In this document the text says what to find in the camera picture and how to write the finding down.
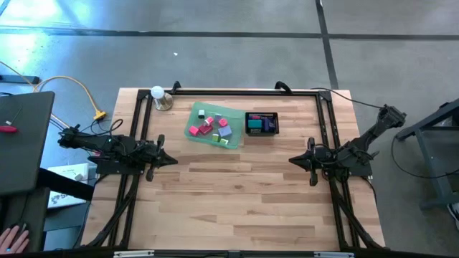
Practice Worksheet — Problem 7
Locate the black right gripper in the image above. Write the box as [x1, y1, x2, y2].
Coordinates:
[288, 137, 329, 186]

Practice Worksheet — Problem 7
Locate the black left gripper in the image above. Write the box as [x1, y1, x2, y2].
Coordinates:
[138, 134, 179, 182]

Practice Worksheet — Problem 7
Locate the teal translucent plastic bin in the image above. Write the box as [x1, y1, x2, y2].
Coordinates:
[184, 100, 247, 150]

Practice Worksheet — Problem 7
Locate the black mesh basket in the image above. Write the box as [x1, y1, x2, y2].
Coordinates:
[245, 111, 280, 136]

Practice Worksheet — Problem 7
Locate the white globe bulb lamp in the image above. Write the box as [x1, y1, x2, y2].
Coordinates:
[150, 85, 174, 112]

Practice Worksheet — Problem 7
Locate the white cardboard box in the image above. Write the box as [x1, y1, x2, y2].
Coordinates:
[46, 163, 90, 183]

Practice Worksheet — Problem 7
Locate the white printed box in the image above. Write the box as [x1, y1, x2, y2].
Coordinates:
[47, 189, 89, 209]

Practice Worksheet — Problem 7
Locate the black metal stand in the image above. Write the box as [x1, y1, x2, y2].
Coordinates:
[394, 98, 459, 211]

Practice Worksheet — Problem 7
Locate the black floor strip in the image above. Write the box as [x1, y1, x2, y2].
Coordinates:
[0, 74, 41, 85]

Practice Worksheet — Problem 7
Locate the person's hand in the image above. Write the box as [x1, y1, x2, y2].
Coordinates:
[0, 224, 31, 254]

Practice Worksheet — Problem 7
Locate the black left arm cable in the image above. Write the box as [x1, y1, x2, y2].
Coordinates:
[79, 118, 124, 137]

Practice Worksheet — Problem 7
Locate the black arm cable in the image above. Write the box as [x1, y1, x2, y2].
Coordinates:
[79, 118, 124, 137]
[310, 87, 385, 110]

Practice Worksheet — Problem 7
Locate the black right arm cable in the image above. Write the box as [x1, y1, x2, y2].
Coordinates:
[310, 87, 385, 110]

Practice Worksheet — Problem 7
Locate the yellow power cable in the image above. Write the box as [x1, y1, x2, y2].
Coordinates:
[0, 59, 108, 130]

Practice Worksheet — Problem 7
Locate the black aluminium table frame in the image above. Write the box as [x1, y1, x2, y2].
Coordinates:
[80, 87, 384, 252]

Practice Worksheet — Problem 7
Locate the silver metal bracket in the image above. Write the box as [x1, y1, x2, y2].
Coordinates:
[313, 251, 355, 258]
[113, 249, 155, 258]

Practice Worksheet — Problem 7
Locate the black floor cable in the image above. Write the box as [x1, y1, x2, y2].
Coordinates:
[390, 134, 459, 179]

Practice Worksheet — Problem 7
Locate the red-handled screwdriver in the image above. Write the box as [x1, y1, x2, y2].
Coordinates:
[0, 109, 22, 134]

